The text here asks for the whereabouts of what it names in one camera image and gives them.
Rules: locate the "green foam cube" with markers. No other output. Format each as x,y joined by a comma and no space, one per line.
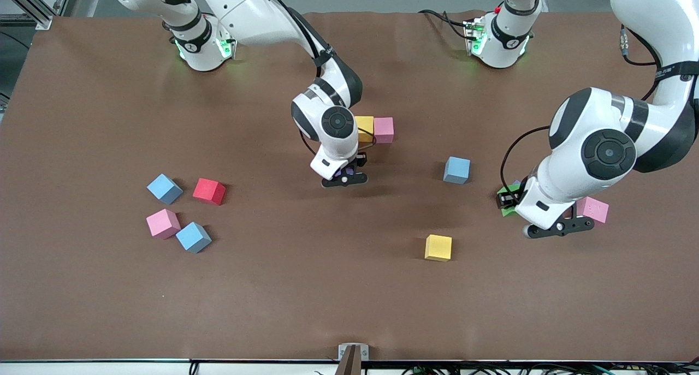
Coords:
508,212

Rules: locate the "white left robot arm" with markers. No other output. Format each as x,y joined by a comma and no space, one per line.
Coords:
606,154

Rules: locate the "aluminium frame profile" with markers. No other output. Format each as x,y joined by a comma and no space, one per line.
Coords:
38,15

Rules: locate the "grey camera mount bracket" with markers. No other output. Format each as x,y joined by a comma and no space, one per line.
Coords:
353,358

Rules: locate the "brown table mat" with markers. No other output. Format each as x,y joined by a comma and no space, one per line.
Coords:
349,287

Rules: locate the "blue foam cube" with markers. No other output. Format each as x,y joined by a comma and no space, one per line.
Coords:
192,236
164,188
456,169

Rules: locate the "red foam cube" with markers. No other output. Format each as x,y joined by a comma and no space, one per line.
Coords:
208,190

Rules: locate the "pink dotted foam cube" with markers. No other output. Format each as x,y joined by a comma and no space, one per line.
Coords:
594,210

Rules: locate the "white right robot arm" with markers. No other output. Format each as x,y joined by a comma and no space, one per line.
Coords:
262,20

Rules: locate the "yellow foam cube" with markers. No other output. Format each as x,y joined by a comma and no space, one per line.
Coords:
365,128
438,246

